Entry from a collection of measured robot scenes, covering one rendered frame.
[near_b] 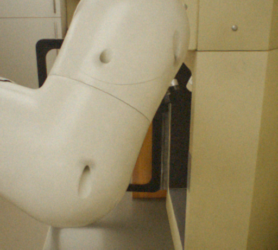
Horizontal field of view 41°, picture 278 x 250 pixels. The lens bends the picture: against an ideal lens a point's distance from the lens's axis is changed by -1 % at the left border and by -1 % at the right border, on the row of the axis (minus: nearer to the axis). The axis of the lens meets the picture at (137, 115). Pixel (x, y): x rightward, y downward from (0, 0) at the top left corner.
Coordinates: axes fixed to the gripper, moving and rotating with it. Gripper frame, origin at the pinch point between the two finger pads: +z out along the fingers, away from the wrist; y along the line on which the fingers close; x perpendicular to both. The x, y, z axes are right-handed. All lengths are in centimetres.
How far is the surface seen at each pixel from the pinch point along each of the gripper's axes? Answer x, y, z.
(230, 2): -8.8, -17.2, -17.2
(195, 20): -7.8, -11.7, -16.0
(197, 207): 18.9, -6.2, 0.3
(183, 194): 16.7, -7.7, 28.4
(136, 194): 13.6, 3.7, 41.4
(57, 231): 17.0, 24.5, 28.3
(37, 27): -248, 77, 422
